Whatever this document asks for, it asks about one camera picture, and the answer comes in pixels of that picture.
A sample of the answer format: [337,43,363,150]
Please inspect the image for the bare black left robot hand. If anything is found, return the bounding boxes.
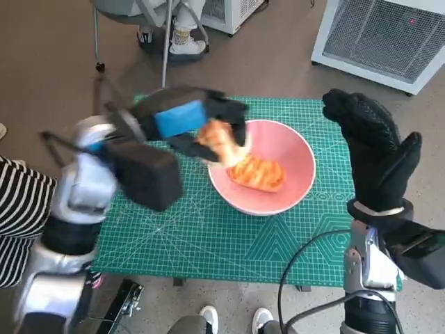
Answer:
[133,85,251,164]

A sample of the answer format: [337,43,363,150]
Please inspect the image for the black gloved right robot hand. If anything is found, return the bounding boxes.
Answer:
[321,88,423,213]

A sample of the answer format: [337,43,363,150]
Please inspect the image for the round bread bun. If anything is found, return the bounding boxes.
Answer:
[197,118,253,168]

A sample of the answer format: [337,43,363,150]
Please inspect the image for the pink bowl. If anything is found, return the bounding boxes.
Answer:
[207,119,316,216]

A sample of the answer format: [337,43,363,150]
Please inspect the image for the long striped bread loaf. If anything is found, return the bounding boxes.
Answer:
[225,154,286,193]

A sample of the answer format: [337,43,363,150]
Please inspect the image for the grey office chair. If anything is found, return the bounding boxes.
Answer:
[90,0,209,88]

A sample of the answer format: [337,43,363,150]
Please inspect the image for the person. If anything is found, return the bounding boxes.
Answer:
[136,0,209,56]
[170,305,289,334]
[0,121,105,290]

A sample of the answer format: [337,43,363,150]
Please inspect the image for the small white grille appliance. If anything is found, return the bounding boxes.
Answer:
[201,0,268,35]

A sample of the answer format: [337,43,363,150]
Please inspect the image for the large white grille appliance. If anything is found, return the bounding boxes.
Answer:
[311,0,445,97]

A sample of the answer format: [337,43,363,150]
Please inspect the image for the green cutting mat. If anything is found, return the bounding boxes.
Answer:
[90,93,407,288]

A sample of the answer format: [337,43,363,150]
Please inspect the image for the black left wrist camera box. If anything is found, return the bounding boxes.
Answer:
[104,142,184,212]

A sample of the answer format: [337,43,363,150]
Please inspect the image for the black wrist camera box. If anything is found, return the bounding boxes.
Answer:
[378,217,445,289]
[104,142,184,212]

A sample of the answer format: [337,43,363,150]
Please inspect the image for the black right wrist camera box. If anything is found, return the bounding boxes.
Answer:
[378,217,445,289]

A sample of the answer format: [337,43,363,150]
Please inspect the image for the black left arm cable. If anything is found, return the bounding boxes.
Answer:
[40,74,140,164]

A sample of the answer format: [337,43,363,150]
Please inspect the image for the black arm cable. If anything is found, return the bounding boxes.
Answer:
[277,229,406,334]
[40,74,140,164]

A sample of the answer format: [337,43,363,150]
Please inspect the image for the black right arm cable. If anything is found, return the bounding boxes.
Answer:
[277,229,406,334]

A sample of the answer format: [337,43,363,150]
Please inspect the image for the black metal bracket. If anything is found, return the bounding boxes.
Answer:
[95,278,145,334]

